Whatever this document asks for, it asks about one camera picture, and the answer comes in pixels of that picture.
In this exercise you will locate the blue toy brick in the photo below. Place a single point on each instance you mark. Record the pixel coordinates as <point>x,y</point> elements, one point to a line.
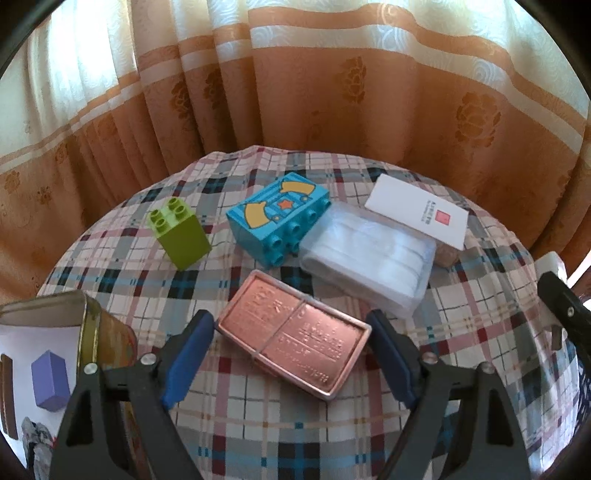
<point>270,224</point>

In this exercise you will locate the small white box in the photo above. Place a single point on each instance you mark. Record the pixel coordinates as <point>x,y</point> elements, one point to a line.
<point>551,262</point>

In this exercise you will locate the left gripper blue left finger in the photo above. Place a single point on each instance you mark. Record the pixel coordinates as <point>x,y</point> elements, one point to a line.
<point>181,357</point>

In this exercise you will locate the green toy brick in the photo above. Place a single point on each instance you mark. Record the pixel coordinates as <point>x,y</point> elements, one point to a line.
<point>178,231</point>

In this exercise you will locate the clear plastic box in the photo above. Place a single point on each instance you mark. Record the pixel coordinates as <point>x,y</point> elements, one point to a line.
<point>369,257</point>

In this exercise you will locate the orange cream patterned curtain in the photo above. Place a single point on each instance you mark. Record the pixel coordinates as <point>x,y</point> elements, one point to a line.
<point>106,98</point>

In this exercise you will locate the purple foam block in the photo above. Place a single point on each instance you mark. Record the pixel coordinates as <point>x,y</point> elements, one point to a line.
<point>50,382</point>

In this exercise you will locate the gold metal tin tray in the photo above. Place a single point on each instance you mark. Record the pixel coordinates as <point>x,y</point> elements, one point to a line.
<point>96,436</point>

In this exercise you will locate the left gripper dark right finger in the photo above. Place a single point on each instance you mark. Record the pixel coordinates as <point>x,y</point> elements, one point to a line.
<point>398,357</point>

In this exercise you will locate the white card box red logo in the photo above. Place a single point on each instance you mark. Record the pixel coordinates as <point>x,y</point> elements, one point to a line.
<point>419,209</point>

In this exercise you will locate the brown plastic comb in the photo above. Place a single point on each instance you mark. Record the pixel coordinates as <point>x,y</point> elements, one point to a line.
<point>8,417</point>

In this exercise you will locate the copper embossed metal tin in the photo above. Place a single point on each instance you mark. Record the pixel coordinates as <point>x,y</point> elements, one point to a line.
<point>293,335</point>

